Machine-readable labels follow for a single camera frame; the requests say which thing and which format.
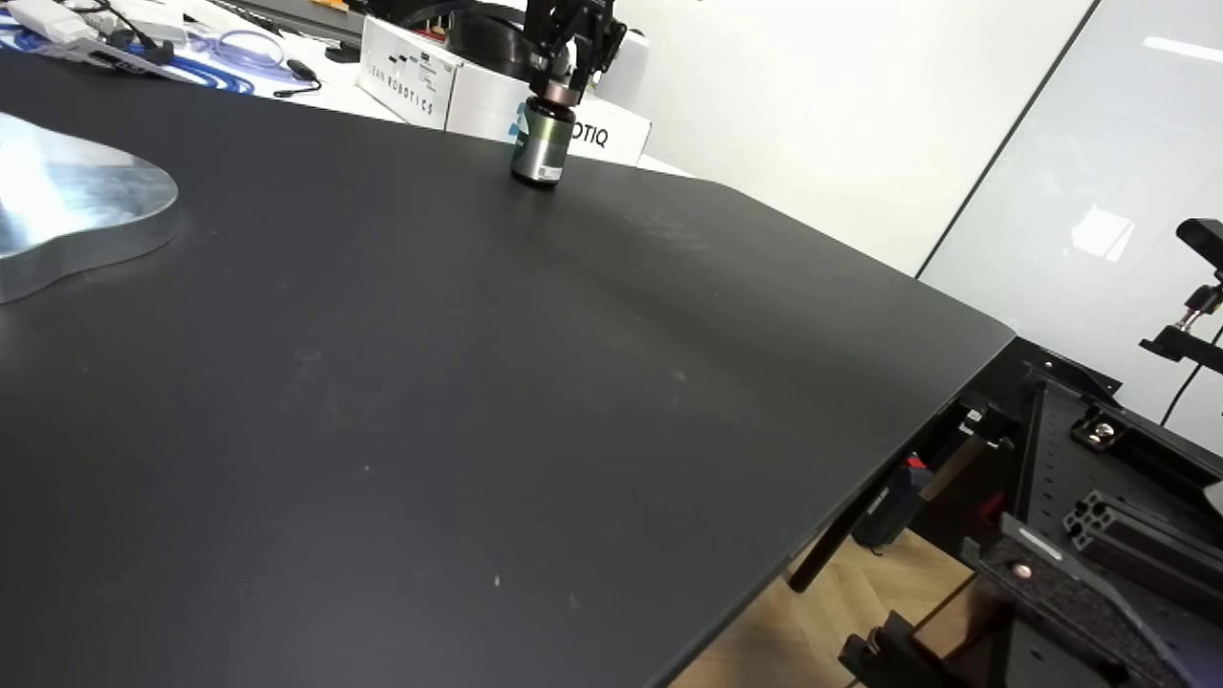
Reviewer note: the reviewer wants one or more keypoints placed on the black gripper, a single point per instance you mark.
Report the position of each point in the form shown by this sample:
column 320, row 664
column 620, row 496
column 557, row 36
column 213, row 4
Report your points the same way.
column 571, row 45

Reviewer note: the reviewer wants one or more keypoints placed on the small dark metallic can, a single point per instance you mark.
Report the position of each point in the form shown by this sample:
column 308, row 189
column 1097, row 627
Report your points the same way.
column 543, row 144

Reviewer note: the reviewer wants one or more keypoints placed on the white Robotiq cardboard box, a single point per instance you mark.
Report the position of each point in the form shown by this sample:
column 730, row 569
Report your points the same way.
column 437, row 89

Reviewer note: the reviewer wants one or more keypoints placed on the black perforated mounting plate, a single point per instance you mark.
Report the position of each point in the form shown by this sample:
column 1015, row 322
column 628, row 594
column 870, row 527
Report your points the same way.
column 1111, row 558

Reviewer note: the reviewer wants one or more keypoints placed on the black camera on stand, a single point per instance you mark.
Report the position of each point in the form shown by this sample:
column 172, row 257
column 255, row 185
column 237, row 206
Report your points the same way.
column 1178, row 343

